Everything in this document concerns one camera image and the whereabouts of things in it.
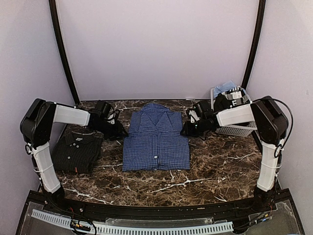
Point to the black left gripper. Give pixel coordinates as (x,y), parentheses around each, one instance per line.
(118,132)

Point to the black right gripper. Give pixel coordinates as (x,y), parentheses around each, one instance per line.
(190,132)

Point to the blue checkered long sleeve shirt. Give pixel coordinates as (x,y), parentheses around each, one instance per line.
(154,141)

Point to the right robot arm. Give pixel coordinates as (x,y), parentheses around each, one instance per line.
(273,127)

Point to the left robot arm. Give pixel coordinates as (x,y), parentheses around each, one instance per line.
(36,127)

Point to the black garment in basket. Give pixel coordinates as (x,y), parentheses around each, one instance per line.
(221,103)

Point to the folded black striped shirt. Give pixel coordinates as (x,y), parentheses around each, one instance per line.
(76,152)

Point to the white plastic laundry basket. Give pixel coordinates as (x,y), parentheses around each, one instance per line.
(234,127)

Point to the light blue shirt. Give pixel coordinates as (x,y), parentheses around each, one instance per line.
(224,88)

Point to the black white plaid shirt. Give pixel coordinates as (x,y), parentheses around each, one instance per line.
(237,96)

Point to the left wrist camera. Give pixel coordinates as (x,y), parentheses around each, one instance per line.
(102,109)

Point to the white slotted cable duct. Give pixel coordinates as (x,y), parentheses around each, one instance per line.
(112,226)

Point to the black front rail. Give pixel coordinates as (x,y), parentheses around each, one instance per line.
(239,209)

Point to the left black corner post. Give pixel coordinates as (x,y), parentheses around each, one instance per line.
(62,51)

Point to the black corner post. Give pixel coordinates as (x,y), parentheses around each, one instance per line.
(62,51)
(254,43)

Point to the right black corner post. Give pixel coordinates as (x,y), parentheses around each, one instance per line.
(254,43)

